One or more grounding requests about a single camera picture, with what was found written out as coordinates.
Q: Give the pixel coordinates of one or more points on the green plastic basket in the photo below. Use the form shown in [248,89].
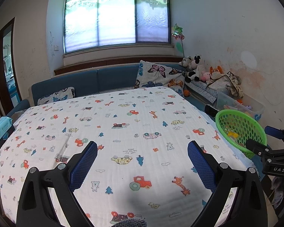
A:
[255,132]

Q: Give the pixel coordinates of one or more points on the person's left hand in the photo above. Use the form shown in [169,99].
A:
[132,223]

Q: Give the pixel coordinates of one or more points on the black white patterned cushion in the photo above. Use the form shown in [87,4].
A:
[202,91]

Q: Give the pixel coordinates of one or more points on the clear plastic storage box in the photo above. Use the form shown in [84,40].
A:
[256,112]

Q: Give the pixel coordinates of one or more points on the beige patterned cloth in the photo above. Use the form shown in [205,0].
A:
[227,85]

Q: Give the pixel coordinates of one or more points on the large butterfly print pillow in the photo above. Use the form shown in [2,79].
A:
[156,73]

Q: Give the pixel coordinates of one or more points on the orange fox plush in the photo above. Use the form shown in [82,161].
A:
[216,70]

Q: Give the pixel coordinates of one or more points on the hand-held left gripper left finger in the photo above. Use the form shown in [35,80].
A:
[84,165]

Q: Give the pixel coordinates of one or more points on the blue sofa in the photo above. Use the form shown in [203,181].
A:
[108,78]

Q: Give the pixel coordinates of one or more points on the pink plush toy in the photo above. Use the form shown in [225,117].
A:
[206,76]

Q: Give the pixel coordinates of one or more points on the brown wooden window ledge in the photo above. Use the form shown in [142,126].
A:
[108,62]

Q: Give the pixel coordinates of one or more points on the black handheld device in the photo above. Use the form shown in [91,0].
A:
[211,110]

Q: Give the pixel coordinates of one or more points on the grey plush toy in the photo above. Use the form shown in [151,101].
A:
[185,62]

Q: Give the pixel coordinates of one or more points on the large window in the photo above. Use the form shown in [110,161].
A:
[116,19]

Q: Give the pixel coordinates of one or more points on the black white cow plush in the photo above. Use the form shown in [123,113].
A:
[194,72]

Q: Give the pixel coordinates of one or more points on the brown framed doorway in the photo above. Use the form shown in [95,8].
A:
[8,75]

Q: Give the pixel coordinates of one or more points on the small butterfly print pillow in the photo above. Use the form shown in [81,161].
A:
[56,97]

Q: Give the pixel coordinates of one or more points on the colourful pinwheel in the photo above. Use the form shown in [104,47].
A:
[178,35]

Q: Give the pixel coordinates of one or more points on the small orange ball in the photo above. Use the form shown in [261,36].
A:
[186,93]

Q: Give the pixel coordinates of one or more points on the blue wet wipes pack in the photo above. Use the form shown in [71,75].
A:
[1,130]

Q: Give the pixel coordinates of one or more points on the person's right hand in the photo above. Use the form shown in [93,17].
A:
[282,189]

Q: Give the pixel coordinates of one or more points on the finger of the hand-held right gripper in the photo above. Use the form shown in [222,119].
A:
[256,146]
[274,132]

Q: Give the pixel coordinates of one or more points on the cartoon print tablecloth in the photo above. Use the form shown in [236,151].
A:
[132,123]

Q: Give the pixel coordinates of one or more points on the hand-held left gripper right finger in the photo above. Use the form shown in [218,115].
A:
[201,166]

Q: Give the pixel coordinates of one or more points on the pile of colourful toys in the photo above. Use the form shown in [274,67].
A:
[239,106]

